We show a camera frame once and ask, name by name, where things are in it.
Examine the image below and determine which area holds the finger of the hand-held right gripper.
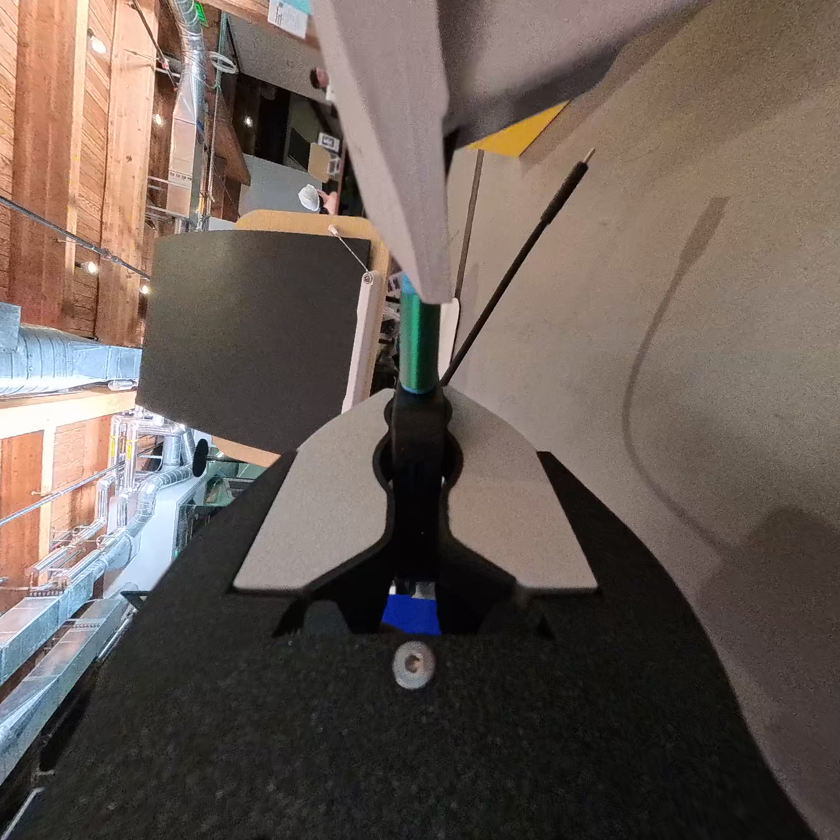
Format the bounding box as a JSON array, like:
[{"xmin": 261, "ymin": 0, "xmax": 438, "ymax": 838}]
[
  {"xmin": 436, "ymin": 0, "xmax": 703, "ymax": 151},
  {"xmin": 308, "ymin": 0, "xmax": 457, "ymax": 305}
]

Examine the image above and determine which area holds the yellow storage bin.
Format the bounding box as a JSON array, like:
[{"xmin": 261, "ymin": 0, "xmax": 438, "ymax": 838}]
[{"xmin": 467, "ymin": 101, "xmax": 571, "ymax": 158}]

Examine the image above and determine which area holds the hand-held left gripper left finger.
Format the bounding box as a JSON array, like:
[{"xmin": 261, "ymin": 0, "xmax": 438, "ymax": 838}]
[{"xmin": 233, "ymin": 389, "xmax": 396, "ymax": 634}]

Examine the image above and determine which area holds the silver ventilation duct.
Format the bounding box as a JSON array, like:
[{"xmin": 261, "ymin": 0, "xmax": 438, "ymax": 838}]
[{"xmin": 0, "ymin": 302, "xmax": 142, "ymax": 398}]

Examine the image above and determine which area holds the blue storage bin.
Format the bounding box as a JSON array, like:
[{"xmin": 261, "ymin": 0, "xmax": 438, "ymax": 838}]
[{"xmin": 382, "ymin": 577, "xmax": 442, "ymax": 636}]

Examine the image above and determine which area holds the thin black cable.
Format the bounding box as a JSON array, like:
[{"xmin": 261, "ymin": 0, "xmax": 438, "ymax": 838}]
[{"xmin": 440, "ymin": 147, "xmax": 597, "ymax": 388}]

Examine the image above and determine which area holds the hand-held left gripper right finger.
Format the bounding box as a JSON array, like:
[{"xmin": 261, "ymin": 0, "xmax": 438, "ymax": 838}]
[{"xmin": 437, "ymin": 386, "xmax": 599, "ymax": 634}]

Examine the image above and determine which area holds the wooden board with dark panel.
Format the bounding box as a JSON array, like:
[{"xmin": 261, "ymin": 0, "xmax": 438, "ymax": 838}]
[{"xmin": 134, "ymin": 210, "xmax": 388, "ymax": 468}]

